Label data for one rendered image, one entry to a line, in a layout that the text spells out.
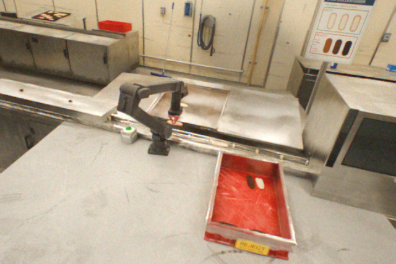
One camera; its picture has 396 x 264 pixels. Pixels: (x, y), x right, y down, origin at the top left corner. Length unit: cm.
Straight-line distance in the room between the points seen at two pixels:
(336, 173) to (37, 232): 125
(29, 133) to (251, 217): 166
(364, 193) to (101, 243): 114
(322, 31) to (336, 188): 117
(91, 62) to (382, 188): 394
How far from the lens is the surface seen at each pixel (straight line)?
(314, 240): 117
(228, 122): 161
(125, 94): 104
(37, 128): 203
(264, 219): 114
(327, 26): 206
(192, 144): 140
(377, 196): 140
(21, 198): 129
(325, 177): 128
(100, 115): 160
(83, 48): 431
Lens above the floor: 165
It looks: 28 degrees down
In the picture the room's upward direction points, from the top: 6 degrees clockwise
